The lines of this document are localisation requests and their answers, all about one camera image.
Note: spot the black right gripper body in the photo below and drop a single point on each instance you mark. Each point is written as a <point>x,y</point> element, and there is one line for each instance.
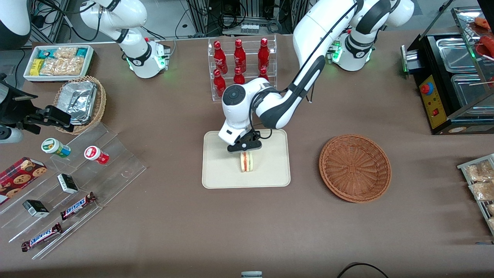
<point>24,109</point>

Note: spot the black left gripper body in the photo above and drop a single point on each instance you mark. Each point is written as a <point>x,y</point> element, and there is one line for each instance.
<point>252,136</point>

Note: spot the teal snack packet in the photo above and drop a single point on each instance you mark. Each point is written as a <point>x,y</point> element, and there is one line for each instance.
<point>82,52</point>
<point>47,53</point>

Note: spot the clear acrylic stepped display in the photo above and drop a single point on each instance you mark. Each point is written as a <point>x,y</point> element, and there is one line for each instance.
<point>115,170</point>

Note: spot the silver foil container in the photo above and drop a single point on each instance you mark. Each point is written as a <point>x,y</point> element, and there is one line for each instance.
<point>81,100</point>

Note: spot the green lid snack cup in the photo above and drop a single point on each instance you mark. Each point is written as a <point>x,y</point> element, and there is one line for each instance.
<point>52,146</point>

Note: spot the small clear cracker bag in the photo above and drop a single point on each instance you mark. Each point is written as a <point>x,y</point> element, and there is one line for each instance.
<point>65,52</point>

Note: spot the red cookie box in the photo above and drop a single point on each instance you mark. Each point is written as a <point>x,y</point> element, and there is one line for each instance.
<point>19,175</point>

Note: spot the triangular sandwich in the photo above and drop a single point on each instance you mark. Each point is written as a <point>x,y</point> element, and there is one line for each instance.
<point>247,163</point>

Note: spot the small black carton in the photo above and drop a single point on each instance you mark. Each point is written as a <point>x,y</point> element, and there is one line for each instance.
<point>68,183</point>
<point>36,208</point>

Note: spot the small grey device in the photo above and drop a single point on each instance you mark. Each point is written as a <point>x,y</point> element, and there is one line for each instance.
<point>251,274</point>

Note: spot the red cola bottle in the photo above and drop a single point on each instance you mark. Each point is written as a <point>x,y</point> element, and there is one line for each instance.
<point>219,58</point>
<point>263,55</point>
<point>219,85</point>
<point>239,57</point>
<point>263,73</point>
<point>239,77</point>

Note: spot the clear bag of snacks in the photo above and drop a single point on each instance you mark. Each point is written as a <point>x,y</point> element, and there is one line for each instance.
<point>478,172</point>
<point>482,191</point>

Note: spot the Snickers chocolate bar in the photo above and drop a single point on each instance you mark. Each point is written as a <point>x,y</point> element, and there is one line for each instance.
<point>77,206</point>
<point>41,236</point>

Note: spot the large clear cracker bag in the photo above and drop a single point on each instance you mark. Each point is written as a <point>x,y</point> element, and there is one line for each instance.
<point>63,66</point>

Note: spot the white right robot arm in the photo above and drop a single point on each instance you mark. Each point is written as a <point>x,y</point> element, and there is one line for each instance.
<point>135,15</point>

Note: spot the brown round wicker basket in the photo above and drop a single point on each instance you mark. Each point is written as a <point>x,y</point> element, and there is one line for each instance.
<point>355,168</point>

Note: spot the tray of packaged snacks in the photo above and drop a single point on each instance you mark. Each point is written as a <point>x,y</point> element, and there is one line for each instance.
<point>476,204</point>

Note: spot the cream rectangular tray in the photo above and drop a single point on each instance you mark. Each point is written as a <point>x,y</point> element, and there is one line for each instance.
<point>270,166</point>

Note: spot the clear acrylic bottle rack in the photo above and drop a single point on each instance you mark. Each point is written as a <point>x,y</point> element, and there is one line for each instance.
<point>249,36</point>

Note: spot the white plastic snack bin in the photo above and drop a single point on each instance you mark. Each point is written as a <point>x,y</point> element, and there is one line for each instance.
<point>89,61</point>

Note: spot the white power strip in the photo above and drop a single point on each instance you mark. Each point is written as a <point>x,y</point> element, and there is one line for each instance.
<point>250,28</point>

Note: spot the light tan wicker basket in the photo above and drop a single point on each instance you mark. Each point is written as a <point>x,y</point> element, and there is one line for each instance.
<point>101,100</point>

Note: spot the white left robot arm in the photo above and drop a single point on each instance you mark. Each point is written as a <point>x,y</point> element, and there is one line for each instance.
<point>308,34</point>

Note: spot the yellow snack packet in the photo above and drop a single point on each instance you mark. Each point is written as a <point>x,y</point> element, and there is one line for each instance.
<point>36,66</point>

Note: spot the red lid snack cup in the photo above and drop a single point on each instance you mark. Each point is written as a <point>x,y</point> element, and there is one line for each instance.
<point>94,153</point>

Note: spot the steel warmer pan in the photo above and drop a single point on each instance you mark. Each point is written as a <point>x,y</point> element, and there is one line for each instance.
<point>453,54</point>
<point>469,90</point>

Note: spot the black food warmer machine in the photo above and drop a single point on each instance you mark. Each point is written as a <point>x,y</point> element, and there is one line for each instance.
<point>440,116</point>

